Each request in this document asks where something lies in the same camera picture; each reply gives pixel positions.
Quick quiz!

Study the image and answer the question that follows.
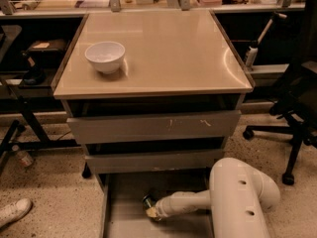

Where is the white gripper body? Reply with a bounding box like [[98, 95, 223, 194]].
[[155, 196, 173, 218]]

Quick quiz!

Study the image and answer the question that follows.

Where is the green soda can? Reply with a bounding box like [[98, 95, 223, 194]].
[[142, 194, 156, 210]]

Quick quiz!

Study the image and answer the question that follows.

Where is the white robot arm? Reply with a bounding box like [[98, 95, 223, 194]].
[[143, 158, 280, 238]]

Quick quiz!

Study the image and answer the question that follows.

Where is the bottom open grey drawer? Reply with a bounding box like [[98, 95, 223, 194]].
[[100, 170, 213, 238]]

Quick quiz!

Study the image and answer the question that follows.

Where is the middle grey drawer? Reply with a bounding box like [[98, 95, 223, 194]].
[[85, 149, 224, 174]]

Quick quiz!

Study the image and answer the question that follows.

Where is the top grey drawer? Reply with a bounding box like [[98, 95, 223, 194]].
[[67, 110, 241, 144]]

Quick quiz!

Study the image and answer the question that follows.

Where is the plastic water bottle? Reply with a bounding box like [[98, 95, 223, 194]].
[[12, 145, 34, 168]]

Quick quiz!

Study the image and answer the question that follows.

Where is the white sneaker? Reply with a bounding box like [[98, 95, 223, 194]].
[[0, 198, 33, 228]]

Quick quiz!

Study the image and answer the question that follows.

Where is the white ceramic bowl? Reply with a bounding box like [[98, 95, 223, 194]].
[[85, 41, 126, 74]]

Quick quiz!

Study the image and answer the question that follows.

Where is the black office chair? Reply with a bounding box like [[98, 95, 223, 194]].
[[243, 0, 317, 185]]

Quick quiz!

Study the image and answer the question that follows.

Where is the black tape dispenser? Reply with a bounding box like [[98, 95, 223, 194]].
[[22, 51, 46, 85]]

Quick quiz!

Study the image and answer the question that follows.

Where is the black box with label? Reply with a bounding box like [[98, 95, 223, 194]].
[[27, 39, 68, 60]]

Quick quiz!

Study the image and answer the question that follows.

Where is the white handled tool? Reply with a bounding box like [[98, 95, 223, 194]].
[[244, 12, 287, 68]]

